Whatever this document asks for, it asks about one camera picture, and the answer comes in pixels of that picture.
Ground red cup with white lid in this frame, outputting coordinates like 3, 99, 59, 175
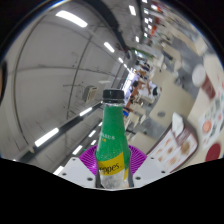
191, 63, 217, 101

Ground white crumpled napkin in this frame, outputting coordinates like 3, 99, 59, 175
170, 112, 185, 138

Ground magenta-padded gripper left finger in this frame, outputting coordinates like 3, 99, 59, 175
57, 145, 102, 189

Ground person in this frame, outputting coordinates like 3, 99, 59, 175
124, 80, 152, 113

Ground printed paper menu sheet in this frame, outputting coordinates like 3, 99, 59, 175
197, 97, 224, 148

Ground grey wall-mounted box unit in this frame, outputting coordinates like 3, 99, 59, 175
82, 85, 98, 102

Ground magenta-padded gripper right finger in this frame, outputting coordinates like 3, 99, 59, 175
126, 144, 172, 189

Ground green yellow-labelled drink bottle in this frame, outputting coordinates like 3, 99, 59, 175
94, 88, 132, 191

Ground long ceiling lights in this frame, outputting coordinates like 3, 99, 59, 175
34, 4, 159, 176

